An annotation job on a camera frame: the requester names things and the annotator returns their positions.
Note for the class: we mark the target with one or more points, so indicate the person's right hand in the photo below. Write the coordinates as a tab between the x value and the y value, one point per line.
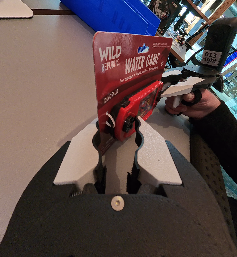
206	104

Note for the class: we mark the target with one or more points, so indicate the person's right forearm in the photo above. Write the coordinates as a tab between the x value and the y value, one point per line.
226	136

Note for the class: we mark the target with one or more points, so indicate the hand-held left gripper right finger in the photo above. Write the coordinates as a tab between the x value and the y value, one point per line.
156	160

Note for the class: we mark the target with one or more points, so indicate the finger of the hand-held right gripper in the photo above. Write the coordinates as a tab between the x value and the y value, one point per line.
180	88
171	73

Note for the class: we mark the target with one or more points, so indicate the blue plastic bin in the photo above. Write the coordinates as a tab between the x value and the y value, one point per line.
110	16

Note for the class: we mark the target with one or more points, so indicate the black printed cardboard box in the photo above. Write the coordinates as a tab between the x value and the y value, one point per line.
166	12

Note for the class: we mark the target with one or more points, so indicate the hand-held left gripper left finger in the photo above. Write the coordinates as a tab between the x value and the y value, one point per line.
78	160

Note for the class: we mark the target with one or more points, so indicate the white monitor stand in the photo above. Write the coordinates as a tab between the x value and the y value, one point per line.
10	10

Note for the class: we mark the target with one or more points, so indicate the cluttered background table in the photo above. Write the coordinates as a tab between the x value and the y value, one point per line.
178	54

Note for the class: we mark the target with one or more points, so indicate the red carded water game toy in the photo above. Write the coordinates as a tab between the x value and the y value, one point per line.
114	80

